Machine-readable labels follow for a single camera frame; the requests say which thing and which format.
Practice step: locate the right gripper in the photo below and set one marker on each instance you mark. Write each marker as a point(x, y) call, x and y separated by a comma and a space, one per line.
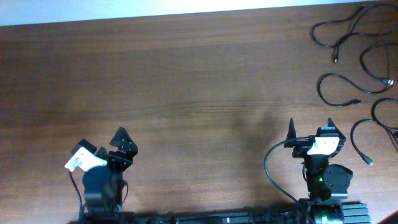
point(302, 149)

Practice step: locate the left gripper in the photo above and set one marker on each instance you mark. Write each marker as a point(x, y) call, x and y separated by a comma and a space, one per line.
point(127, 158)

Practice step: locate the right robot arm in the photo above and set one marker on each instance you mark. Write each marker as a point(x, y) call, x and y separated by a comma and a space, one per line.
point(327, 184)

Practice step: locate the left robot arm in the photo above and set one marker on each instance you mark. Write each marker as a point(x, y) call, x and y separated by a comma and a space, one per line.
point(104, 185)

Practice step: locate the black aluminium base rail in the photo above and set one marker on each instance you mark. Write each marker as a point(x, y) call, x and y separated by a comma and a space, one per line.
point(354, 213)

